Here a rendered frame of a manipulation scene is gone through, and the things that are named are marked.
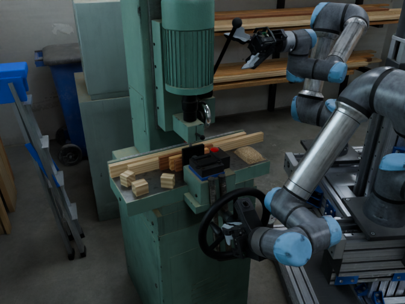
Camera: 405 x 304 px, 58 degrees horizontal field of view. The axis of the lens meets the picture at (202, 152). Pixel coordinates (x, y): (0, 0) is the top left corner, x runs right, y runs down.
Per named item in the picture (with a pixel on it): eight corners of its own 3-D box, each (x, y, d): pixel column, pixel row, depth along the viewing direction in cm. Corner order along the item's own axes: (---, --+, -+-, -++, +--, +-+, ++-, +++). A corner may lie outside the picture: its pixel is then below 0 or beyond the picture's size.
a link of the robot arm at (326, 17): (317, 128, 164) (348, 0, 152) (285, 120, 172) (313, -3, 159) (323, 126, 175) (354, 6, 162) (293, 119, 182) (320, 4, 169)
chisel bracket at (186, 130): (188, 147, 138) (187, 126, 134) (172, 133, 149) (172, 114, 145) (205, 143, 142) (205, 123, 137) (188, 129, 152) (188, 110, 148)
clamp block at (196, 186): (199, 206, 125) (199, 184, 121) (182, 186, 135) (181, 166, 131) (235, 194, 131) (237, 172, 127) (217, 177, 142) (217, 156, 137)
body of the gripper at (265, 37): (253, 27, 125) (281, 24, 130) (243, 44, 132) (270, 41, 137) (263, 44, 122) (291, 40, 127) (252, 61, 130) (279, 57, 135)
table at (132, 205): (136, 234, 117) (134, 219, 114) (109, 187, 140) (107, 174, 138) (285, 184, 142) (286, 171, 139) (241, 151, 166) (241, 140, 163)
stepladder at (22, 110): (62, 264, 220) (-17, 75, 161) (61, 238, 241) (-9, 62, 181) (89, 255, 224) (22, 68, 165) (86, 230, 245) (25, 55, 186)
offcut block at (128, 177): (120, 184, 131) (119, 174, 129) (129, 179, 134) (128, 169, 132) (127, 187, 130) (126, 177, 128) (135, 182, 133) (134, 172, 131)
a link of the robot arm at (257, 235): (256, 233, 90) (282, 224, 94) (246, 230, 94) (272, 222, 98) (261, 262, 90) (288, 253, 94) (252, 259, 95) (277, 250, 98)
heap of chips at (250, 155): (249, 164, 144) (249, 158, 142) (231, 151, 153) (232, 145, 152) (266, 159, 147) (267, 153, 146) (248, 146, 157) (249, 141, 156)
